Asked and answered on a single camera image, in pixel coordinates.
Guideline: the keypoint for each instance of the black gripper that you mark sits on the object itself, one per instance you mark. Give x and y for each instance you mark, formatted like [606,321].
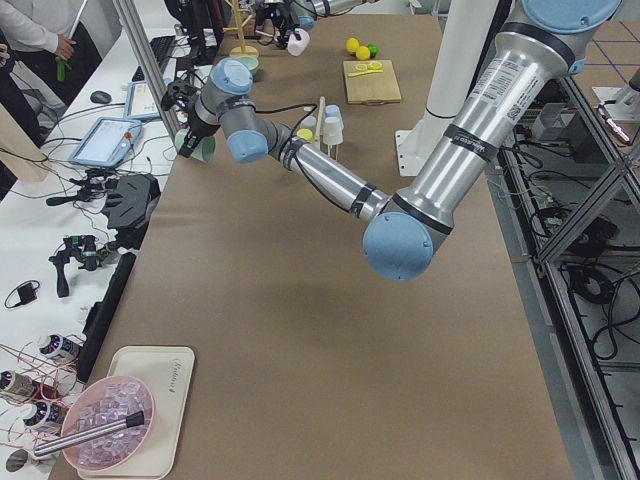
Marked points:
[197,127]
[289,23]

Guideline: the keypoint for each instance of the green plastic cup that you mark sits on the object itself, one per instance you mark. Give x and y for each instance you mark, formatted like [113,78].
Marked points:
[204,152]

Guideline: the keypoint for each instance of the pink plastic cup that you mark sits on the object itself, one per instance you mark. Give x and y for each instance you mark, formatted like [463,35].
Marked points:
[298,41]

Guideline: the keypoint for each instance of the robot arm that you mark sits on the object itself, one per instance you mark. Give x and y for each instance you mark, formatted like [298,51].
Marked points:
[540,41]
[310,11]

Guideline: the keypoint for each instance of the grey plastic cup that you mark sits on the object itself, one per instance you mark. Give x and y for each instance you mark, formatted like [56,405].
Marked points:
[309,123]

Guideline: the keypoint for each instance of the blue plastic cup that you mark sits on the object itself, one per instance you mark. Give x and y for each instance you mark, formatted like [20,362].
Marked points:
[332,111]

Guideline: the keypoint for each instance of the yellow plastic cup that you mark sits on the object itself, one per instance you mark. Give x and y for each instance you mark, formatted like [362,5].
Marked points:
[306,134]

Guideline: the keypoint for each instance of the white plastic cup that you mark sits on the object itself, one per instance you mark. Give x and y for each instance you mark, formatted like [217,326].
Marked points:
[332,131]

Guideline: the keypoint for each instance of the wooden mug tree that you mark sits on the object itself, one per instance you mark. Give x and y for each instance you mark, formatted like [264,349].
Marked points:
[240,16]

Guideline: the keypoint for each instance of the green bowl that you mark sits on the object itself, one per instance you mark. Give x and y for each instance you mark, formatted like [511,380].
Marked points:
[251,63]

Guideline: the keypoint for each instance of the whole yellow lemon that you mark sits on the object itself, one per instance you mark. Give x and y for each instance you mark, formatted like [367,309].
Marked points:
[352,45]

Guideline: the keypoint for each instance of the teach pendant tablet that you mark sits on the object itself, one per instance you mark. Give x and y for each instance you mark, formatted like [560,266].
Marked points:
[107,143]

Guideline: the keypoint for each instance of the black teleoperation device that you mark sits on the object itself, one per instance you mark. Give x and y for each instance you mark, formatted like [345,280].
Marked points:
[129,201]

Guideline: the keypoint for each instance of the green lime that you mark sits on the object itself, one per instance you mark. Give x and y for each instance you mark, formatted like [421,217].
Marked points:
[373,49]

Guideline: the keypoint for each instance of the black keyboard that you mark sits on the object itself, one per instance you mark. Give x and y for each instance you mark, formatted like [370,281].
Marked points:
[162,47]

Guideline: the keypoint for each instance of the yellow plastic knife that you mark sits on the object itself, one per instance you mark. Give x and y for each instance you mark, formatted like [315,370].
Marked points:
[351,75]

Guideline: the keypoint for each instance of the computer mouse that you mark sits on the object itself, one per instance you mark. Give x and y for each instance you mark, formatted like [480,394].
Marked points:
[100,97]

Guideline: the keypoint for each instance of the wooden cutting board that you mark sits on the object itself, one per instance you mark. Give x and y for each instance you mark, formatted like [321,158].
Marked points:
[374,88]

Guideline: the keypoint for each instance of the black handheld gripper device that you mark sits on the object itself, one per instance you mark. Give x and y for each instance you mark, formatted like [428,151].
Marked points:
[83,248]

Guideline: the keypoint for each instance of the person in white shirt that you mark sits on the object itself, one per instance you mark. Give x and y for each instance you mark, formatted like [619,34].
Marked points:
[58,50]

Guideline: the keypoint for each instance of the black bar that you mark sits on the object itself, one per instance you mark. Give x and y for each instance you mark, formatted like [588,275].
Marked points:
[100,317]

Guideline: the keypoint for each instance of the cream plastic tray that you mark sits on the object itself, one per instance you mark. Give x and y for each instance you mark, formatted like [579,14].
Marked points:
[166,371]

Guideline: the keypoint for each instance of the pink bowl of ice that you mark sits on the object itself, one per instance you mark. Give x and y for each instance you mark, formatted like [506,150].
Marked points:
[110,399]

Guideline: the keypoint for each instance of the metal muddler stick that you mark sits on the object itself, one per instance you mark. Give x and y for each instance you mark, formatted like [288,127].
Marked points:
[50,447]

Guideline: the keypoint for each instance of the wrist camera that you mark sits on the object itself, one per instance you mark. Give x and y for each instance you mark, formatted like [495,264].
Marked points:
[180,94]

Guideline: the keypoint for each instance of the white wire cup rack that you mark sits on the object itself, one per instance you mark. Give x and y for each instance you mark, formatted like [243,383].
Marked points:
[331,151]

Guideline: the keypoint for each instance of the aluminium frame post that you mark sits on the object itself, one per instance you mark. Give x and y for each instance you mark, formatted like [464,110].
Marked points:
[133,26]

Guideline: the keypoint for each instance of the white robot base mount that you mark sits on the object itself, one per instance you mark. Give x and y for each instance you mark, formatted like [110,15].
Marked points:
[466,31]

